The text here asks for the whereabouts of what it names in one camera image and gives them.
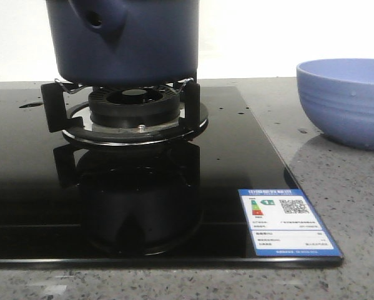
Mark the light blue ribbed bowl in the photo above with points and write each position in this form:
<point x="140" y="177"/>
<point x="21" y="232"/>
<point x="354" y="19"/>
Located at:
<point x="337" y="95"/>

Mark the black pot support grate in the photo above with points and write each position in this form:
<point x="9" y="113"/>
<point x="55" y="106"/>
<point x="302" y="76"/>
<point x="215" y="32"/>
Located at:
<point x="77" y="127"/>

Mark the dark blue cooking pot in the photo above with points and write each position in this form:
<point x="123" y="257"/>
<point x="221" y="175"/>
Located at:
<point x="125" y="43"/>

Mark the black gas burner head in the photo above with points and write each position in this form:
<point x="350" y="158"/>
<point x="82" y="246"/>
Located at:
<point x="128" y="108"/>

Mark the blue energy label sticker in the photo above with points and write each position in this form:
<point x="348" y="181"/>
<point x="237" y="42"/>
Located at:
<point x="282" y="222"/>

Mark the black glass gas stove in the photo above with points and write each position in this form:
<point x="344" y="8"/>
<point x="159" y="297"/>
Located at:
<point x="169" y="206"/>

